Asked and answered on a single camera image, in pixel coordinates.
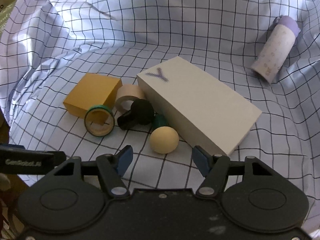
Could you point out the black round object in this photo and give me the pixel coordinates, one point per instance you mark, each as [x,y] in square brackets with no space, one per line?
[140,113]

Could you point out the dark green cylinder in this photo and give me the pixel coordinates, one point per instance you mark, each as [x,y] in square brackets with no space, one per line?
[159,121]

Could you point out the purple white thermos bottle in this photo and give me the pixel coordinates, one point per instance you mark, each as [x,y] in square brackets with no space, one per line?
[277,48]

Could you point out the yellow cardboard box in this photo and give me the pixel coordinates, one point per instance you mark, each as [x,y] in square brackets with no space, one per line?
[92,90]

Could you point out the green tape roll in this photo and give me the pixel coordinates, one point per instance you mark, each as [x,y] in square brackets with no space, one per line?
[99,121]

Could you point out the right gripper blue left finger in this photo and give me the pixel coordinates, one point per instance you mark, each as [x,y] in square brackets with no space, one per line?
[111,169]

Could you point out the cream wooden ball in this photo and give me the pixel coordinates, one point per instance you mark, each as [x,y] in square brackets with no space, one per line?
[164,140]

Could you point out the beige tape roll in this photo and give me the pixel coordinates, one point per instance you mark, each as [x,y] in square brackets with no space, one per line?
[127,92]

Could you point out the white rectangular box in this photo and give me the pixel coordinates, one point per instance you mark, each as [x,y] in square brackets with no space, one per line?
[204,111]

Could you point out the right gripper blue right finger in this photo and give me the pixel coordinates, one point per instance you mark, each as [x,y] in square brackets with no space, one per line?
[214,169]

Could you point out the blue checkered bed sheet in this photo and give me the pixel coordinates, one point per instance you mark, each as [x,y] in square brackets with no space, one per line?
[47,46]

